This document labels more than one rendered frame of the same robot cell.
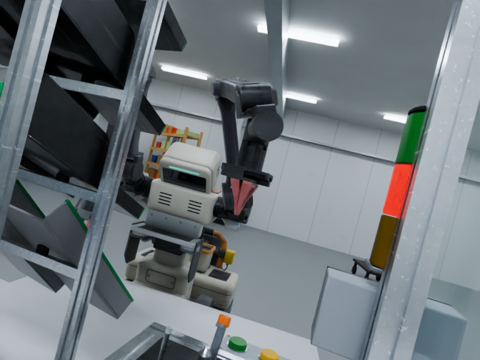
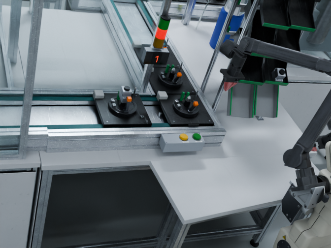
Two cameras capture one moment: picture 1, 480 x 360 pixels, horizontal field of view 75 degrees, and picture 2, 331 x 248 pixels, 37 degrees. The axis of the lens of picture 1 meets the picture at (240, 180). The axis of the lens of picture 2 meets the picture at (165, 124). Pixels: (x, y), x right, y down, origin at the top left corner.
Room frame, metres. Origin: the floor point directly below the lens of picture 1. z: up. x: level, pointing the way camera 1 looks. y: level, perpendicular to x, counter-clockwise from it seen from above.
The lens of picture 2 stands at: (1.91, -1.56, 2.44)
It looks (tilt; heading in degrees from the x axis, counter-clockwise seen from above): 37 degrees down; 135
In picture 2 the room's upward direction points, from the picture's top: 18 degrees clockwise
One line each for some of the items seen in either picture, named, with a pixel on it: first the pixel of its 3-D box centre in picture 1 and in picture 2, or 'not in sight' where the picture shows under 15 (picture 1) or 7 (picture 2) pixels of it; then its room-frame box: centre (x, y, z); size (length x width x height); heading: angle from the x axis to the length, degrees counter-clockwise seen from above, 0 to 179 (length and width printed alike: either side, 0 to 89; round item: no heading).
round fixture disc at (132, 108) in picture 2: not in sight; (122, 106); (0.38, -0.34, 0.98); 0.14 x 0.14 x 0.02
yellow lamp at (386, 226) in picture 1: (402, 246); (158, 41); (0.30, -0.17, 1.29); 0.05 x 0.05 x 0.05
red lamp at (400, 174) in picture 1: (416, 195); (161, 32); (0.30, -0.17, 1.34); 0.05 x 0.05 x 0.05
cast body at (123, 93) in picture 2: not in sight; (125, 92); (0.37, -0.34, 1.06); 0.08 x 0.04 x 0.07; 165
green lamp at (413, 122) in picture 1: (428, 144); (164, 22); (0.30, -0.17, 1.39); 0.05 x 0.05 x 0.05
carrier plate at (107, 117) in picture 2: not in sight; (121, 109); (0.38, -0.34, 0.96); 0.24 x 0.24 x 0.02; 75
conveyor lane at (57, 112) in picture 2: not in sight; (126, 114); (0.37, -0.30, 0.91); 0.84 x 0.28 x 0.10; 75
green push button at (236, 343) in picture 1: (237, 345); (196, 137); (0.67, -0.08, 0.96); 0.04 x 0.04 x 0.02
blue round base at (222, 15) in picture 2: not in sight; (226, 29); (-0.15, 0.77, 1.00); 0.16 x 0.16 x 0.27
